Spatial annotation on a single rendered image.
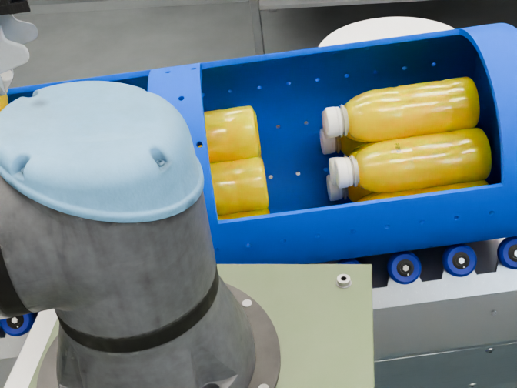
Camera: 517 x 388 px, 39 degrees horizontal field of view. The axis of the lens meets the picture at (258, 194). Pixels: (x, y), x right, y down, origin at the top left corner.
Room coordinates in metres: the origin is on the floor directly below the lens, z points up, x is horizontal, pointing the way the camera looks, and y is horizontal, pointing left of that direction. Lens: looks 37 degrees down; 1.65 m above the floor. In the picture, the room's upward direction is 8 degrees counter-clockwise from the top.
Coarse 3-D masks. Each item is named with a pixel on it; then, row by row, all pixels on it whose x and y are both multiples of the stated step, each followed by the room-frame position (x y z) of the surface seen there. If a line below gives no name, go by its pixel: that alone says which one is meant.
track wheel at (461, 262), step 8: (448, 248) 0.72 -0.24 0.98; (456, 248) 0.72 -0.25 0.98; (464, 248) 0.72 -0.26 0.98; (448, 256) 0.71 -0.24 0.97; (456, 256) 0.71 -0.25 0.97; (464, 256) 0.71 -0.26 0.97; (472, 256) 0.71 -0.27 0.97; (448, 264) 0.71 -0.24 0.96; (456, 264) 0.71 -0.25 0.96; (464, 264) 0.71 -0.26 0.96; (472, 264) 0.70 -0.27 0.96; (448, 272) 0.70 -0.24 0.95; (456, 272) 0.70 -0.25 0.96; (464, 272) 0.70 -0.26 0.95
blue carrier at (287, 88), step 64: (192, 64) 0.87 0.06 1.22; (256, 64) 0.90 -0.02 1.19; (320, 64) 0.93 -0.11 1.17; (384, 64) 0.94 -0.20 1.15; (448, 64) 0.94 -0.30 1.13; (512, 64) 0.76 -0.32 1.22; (192, 128) 0.73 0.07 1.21; (320, 128) 0.95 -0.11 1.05; (512, 128) 0.70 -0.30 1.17; (320, 192) 0.88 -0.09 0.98; (448, 192) 0.68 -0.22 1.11; (512, 192) 0.67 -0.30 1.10; (256, 256) 0.68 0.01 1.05; (320, 256) 0.69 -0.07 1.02
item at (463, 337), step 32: (384, 256) 0.78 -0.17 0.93; (480, 256) 0.75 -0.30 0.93; (384, 320) 0.69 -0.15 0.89; (416, 320) 0.69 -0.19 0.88; (448, 320) 0.69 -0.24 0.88; (480, 320) 0.69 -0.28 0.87; (512, 320) 0.68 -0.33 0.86; (384, 352) 0.68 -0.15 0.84; (416, 352) 0.68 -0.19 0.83; (448, 352) 0.68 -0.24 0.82; (480, 352) 0.69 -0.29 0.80; (512, 352) 0.69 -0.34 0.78; (0, 384) 0.69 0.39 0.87; (384, 384) 0.72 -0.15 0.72; (416, 384) 0.72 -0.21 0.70; (448, 384) 0.73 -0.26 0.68; (480, 384) 0.74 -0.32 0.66; (512, 384) 0.75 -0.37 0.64
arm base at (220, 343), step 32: (224, 288) 0.39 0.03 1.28; (192, 320) 0.34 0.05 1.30; (224, 320) 0.36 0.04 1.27; (64, 352) 0.36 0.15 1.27; (96, 352) 0.33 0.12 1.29; (128, 352) 0.33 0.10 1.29; (160, 352) 0.33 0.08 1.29; (192, 352) 0.34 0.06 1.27; (224, 352) 0.35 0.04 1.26; (64, 384) 0.35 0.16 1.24; (96, 384) 0.33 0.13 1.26; (128, 384) 0.32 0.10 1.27; (160, 384) 0.32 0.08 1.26; (192, 384) 0.33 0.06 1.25; (224, 384) 0.34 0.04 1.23
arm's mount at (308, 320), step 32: (256, 288) 0.45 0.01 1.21; (288, 288) 0.45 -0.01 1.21; (320, 288) 0.44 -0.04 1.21; (352, 288) 0.44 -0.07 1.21; (256, 320) 0.41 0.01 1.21; (288, 320) 0.41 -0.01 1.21; (320, 320) 0.41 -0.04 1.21; (352, 320) 0.40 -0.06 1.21; (256, 352) 0.38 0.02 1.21; (288, 352) 0.38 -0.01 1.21; (320, 352) 0.38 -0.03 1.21; (352, 352) 0.37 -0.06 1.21; (32, 384) 0.38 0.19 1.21; (256, 384) 0.35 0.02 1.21; (288, 384) 0.35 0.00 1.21; (320, 384) 0.35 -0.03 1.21; (352, 384) 0.34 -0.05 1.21
